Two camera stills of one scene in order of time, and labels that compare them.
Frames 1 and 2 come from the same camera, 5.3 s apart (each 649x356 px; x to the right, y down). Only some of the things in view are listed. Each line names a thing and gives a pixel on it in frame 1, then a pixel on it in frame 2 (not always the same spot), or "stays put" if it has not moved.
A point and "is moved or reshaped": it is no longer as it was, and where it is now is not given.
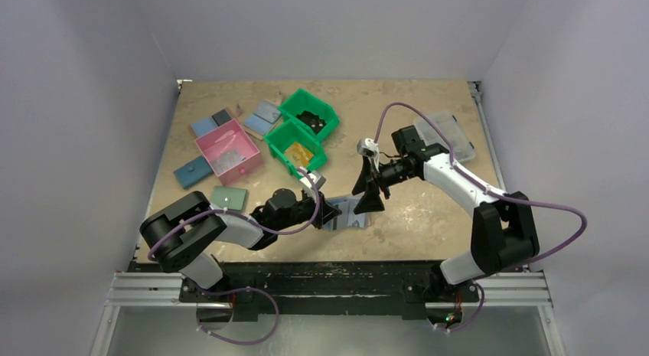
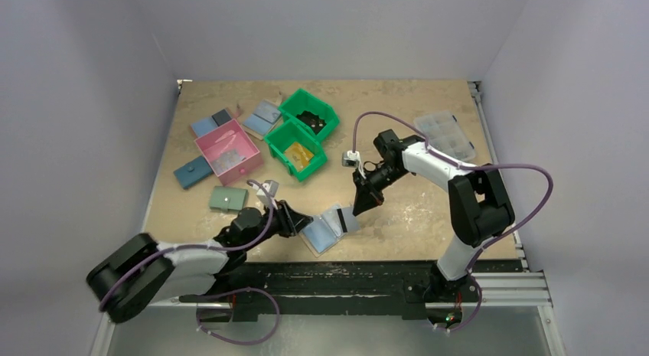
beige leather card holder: x=347 y=219 is moved or reshaped
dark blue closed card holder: x=194 y=171 stays put
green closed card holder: x=230 y=197 stays put
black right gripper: x=373 y=176 stays put
